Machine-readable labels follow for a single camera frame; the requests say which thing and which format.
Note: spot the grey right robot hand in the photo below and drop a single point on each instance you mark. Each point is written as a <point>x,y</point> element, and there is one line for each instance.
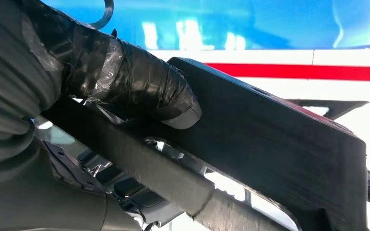
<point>140,83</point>

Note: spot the blue metal shelving rack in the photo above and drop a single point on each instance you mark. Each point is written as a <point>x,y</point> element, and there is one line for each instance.
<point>268,22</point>

